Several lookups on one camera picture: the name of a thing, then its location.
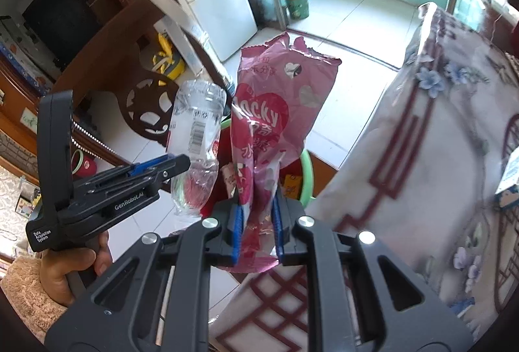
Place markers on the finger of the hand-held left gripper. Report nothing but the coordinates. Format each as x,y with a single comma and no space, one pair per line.
170,171
138,170

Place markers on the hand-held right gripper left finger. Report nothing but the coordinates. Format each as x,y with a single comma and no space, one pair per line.
238,230

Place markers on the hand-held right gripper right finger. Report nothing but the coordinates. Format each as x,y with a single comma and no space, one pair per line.
277,230

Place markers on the clear plastic bottle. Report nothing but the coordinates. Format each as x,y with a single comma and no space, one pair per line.
194,121

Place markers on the red bin with green rim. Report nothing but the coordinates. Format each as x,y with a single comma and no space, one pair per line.
308,177

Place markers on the pink snack wrapper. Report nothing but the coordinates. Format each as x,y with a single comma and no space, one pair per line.
263,112

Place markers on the green trash can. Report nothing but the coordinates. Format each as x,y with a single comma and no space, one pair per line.
296,3

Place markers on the person's left hand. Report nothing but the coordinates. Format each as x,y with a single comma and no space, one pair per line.
61,267

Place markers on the red cup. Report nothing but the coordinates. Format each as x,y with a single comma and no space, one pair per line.
85,167

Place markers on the small yellow packet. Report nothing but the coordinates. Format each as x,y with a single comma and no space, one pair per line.
292,185

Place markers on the carved wooden chair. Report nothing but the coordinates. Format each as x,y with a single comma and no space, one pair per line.
142,112

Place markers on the yellow toy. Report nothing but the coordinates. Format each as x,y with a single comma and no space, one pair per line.
168,60

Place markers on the black television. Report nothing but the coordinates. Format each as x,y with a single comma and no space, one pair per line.
61,19

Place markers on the long grey box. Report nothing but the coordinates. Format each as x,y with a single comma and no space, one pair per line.
182,31

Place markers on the floral tablecloth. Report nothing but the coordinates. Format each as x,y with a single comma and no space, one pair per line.
425,133

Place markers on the blue white milk carton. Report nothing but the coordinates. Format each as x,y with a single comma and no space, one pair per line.
509,181

